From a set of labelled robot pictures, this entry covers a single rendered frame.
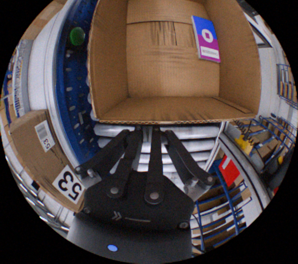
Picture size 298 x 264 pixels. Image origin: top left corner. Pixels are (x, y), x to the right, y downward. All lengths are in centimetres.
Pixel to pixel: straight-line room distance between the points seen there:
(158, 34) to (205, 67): 16
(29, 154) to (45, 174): 8
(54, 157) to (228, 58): 58
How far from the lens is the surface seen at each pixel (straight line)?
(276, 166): 34
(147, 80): 26
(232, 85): 29
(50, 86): 29
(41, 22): 56
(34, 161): 33
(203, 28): 34
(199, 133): 36
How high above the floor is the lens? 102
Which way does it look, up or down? 69 degrees down
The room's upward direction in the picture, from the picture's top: 169 degrees counter-clockwise
